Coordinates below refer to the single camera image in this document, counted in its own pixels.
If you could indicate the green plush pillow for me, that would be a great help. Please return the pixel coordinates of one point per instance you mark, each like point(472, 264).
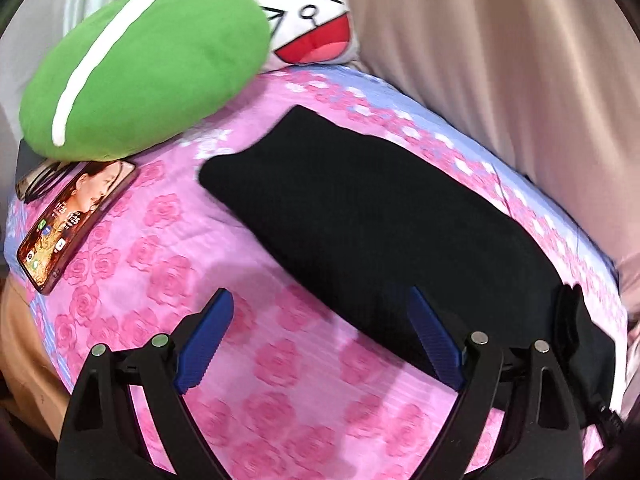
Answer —
point(145, 67)

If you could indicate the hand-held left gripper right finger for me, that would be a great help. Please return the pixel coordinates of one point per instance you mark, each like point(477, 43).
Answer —
point(434, 340)

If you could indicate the black pants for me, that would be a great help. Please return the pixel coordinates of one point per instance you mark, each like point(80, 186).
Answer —
point(380, 230)

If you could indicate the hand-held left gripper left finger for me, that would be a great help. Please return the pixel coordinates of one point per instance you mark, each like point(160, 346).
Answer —
point(205, 340)

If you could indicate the smartphone with lit screen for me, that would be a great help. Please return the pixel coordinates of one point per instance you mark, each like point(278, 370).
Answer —
point(75, 220)

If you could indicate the beige curtain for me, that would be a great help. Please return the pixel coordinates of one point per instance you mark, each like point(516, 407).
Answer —
point(490, 75)

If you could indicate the pink rose print bedsheet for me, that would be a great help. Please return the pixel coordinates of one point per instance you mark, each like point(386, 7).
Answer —
point(210, 280)

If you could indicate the white cartoon face pillow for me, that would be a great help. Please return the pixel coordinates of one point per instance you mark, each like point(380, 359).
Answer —
point(310, 15)

